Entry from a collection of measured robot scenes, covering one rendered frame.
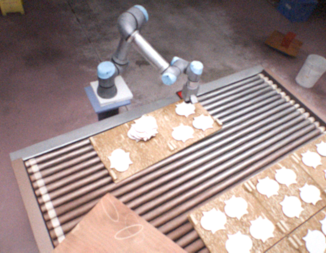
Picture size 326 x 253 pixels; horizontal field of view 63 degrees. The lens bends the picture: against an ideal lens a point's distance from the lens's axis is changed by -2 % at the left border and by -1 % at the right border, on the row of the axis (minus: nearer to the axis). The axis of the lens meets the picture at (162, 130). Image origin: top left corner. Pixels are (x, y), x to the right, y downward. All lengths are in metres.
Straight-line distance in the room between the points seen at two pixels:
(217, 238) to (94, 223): 0.63
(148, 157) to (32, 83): 2.25
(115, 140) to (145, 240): 0.66
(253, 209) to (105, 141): 0.95
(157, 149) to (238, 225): 0.63
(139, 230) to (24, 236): 1.38
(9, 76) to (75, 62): 0.80
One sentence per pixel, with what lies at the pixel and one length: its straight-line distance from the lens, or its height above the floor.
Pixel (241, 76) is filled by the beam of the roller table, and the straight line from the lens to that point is 2.40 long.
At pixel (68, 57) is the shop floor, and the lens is 3.88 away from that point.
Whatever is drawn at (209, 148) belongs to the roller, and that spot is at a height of 0.92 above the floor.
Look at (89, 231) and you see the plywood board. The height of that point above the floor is 1.04.
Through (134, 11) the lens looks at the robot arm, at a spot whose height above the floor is 1.52.
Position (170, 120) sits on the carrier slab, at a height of 0.94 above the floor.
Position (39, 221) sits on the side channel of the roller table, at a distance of 1.50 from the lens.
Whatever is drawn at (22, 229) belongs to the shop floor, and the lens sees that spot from 2.57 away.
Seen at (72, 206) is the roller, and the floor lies 0.91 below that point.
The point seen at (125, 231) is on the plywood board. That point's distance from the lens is 1.33.
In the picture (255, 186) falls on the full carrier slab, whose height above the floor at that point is 0.94.
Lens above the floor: 2.31
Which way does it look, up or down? 51 degrees down
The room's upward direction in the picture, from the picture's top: 11 degrees clockwise
